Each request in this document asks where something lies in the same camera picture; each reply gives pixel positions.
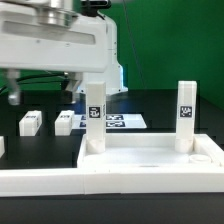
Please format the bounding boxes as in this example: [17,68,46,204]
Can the white fence wall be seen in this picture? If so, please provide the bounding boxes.
[0,167,224,197]
[0,136,5,158]

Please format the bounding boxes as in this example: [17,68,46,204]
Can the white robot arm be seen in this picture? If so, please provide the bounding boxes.
[0,0,125,105]

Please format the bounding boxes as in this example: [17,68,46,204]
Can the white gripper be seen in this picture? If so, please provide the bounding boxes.
[0,2,108,105]

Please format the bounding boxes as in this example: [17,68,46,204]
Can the black cable bundle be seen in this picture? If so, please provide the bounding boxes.
[0,73,68,95]

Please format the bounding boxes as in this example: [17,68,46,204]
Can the white desk top tray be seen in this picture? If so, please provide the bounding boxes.
[77,133,224,169]

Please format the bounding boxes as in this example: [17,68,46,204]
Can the white front fence wall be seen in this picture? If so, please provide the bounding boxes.
[0,167,224,197]

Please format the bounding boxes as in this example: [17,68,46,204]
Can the fiducial marker sheet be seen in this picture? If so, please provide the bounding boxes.
[73,114,147,129]

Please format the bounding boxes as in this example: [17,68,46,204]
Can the white left fence wall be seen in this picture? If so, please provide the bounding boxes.
[0,136,5,158]

